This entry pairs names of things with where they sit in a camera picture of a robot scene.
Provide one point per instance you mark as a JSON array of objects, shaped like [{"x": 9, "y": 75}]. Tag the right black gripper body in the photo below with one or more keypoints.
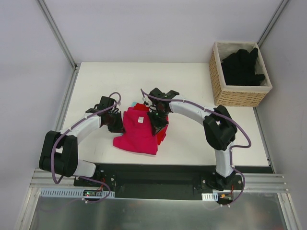
[{"x": 156, "y": 122}]

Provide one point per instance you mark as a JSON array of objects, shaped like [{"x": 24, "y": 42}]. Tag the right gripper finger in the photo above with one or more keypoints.
[
  {"x": 152, "y": 119},
  {"x": 158, "y": 129}
]

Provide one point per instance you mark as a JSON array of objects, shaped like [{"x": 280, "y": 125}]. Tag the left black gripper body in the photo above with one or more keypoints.
[{"x": 116, "y": 124}]

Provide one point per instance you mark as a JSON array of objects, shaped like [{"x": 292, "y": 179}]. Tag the red t shirt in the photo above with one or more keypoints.
[{"x": 161, "y": 136}]

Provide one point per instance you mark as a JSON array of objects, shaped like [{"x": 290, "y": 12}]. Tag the magenta t shirt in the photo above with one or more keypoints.
[{"x": 138, "y": 136}]

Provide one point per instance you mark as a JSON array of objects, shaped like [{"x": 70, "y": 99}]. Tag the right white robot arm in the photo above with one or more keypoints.
[{"x": 219, "y": 131}]

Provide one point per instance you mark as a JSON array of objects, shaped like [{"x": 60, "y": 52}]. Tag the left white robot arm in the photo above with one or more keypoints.
[{"x": 59, "y": 153}]

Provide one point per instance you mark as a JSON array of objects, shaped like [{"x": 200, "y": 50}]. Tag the wicker basket with liner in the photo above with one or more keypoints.
[{"x": 231, "y": 95}]

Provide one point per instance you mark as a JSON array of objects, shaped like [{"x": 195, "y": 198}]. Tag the black clothes in basket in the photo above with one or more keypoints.
[{"x": 239, "y": 68}]

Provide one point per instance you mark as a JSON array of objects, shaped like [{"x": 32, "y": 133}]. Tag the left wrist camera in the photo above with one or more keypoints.
[{"x": 106, "y": 102}]

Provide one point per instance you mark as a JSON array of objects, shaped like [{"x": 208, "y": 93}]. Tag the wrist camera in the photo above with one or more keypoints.
[
  {"x": 157, "y": 93},
  {"x": 106, "y": 102}
]

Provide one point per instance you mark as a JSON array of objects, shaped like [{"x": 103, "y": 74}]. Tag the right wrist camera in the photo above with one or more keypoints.
[{"x": 157, "y": 93}]

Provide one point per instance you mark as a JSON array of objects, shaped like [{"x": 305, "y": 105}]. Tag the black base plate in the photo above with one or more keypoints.
[{"x": 163, "y": 193}]

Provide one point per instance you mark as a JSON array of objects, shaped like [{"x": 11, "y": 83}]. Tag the right slotted cable duct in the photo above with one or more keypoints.
[{"x": 215, "y": 196}]

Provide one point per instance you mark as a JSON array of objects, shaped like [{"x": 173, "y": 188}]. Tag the slotted cable duct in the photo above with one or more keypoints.
[
  {"x": 75, "y": 193},
  {"x": 215, "y": 196}
]

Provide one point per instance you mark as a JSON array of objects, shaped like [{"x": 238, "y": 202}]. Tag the left slotted cable duct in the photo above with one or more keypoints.
[{"x": 75, "y": 193}]

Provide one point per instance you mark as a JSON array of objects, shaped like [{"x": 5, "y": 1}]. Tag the aluminium front rail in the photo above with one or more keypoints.
[{"x": 263, "y": 183}]

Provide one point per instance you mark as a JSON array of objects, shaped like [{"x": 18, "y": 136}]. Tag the left aluminium frame post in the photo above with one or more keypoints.
[{"x": 56, "y": 32}]

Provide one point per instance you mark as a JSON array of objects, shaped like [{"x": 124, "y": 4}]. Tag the aluminium frame post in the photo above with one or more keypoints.
[
  {"x": 56, "y": 32},
  {"x": 272, "y": 22}
]

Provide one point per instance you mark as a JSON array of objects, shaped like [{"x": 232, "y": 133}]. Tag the right aluminium frame post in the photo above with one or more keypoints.
[{"x": 272, "y": 22}]

